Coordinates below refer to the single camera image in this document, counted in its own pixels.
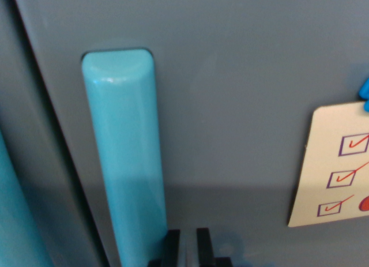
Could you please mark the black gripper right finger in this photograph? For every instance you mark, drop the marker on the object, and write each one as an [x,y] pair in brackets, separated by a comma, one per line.
[205,246]

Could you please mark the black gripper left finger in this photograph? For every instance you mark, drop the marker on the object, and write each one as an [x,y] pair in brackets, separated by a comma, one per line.
[173,249]

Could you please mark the grey fridge door with note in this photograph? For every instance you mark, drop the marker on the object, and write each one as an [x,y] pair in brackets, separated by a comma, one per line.
[225,76]

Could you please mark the cream checklist note card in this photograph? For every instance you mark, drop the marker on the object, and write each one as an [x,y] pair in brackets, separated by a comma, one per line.
[320,163]

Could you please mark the blue clip magnet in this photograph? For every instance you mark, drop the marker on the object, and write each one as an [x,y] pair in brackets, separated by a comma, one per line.
[365,94]

